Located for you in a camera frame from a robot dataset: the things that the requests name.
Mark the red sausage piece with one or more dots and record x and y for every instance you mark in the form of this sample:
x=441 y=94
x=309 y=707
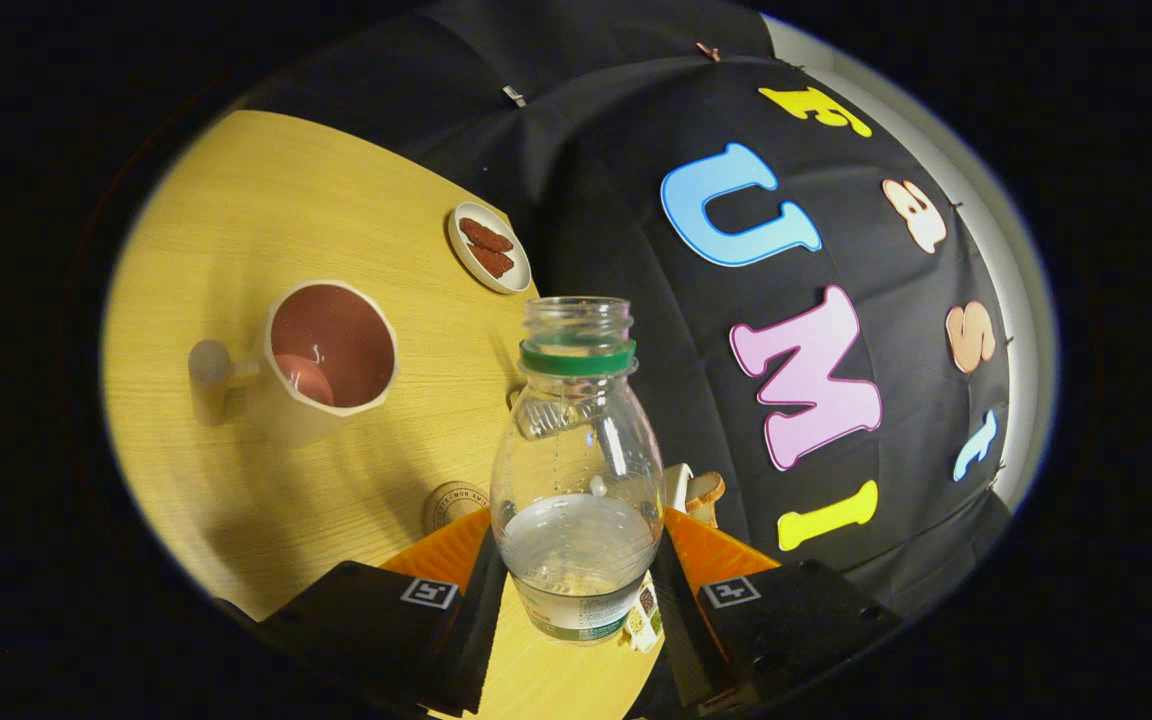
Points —
x=486 y=236
x=494 y=261

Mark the cream cup with brown inside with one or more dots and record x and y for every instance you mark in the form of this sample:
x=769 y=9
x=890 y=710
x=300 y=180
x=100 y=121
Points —
x=286 y=420

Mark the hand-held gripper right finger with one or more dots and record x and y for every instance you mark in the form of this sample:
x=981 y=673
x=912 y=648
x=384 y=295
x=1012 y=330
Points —
x=681 y=640

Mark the black backdrop cloth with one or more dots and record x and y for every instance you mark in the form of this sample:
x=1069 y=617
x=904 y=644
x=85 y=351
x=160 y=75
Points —
x=596 y=200

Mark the small white plate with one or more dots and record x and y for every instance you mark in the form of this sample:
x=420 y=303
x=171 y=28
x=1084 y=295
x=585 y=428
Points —
x=456 y=235

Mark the white clip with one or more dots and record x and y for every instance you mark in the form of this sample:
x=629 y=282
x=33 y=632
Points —
x=514 y=96

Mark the round cork coaster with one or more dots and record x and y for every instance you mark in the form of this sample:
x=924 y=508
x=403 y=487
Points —
x=446 y=505

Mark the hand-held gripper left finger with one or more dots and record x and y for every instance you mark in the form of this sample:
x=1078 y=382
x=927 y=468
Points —
x=471 y=640

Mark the clear plastic juice bottle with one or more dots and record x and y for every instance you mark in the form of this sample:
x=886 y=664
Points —
x=576 y=540

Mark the toast slice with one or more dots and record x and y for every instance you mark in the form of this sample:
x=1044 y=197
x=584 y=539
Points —
x=706 y=495

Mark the pink clip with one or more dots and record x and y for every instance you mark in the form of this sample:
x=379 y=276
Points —
x=707 y=51

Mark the wooden table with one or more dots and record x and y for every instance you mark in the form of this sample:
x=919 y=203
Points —
x=236 y=200

